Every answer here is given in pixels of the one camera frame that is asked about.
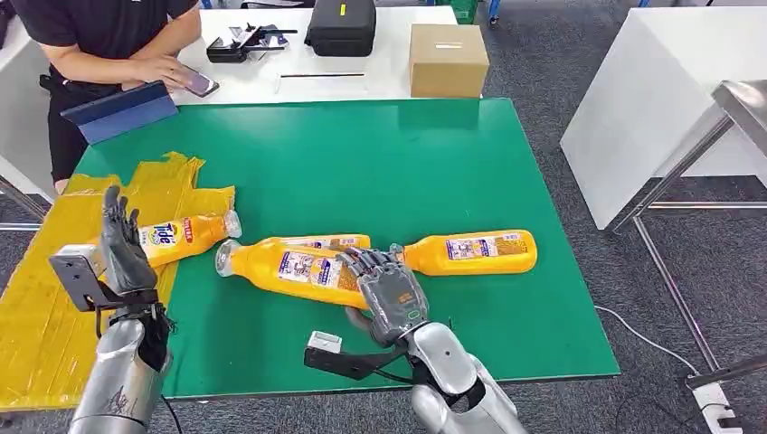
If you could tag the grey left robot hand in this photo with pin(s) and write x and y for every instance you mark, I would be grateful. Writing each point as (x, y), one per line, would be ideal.
(123, 251)

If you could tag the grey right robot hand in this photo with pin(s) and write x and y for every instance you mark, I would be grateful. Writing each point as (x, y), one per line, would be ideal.
(392, 299)

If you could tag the person's right hand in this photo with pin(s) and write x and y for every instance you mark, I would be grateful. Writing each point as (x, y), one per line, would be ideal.
(159, 70)

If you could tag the smartphone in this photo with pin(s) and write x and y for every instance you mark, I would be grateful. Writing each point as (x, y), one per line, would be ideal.
(204, 84)

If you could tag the blue tablet case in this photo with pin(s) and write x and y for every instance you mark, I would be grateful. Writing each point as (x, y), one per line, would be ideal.
(123, 114)

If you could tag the orange drink bottle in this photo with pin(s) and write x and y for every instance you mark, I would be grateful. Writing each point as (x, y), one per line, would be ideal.
(323, 241)
(192, 233)
(479, 254)
(281, 269)

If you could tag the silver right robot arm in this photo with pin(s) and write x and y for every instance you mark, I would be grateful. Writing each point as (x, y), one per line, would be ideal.
(446, 365)

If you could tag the person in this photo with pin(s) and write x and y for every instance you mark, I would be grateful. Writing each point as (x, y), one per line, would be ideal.
(90, 24)

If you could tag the yellow plastic sheet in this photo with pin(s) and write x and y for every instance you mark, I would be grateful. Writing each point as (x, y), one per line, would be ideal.
(42, 311)

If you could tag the green table mat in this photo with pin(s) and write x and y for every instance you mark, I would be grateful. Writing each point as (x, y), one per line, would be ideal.
(359, 167)

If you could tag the pale grey desk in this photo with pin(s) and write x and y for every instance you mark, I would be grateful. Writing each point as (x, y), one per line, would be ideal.
(24, 120)

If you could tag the thin black strip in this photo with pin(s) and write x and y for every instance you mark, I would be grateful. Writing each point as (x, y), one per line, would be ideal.
(323, 75)

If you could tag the black carrying case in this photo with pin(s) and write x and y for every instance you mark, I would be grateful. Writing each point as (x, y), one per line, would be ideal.
(341, 27)

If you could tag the brown cardboard box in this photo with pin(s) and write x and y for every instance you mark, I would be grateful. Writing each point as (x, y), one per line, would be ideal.
(449, 63)

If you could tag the green crate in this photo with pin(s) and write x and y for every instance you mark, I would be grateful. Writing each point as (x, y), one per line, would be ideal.
(464, 9)

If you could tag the blue metal leg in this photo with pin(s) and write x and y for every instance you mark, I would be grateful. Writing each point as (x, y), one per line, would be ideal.
(494, 11)

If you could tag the white power strip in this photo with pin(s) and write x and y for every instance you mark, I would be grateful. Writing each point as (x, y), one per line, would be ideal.
(713, 407)

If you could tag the steel bench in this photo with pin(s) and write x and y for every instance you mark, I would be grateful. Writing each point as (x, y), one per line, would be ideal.
(743, 102)

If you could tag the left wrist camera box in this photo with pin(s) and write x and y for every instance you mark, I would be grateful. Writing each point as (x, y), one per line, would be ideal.
(75, 272)

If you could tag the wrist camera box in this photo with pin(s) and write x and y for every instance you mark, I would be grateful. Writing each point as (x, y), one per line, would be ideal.
(326, 353)
(75, 272)

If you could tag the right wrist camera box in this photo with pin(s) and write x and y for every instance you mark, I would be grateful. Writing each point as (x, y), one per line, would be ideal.
(326, 353)

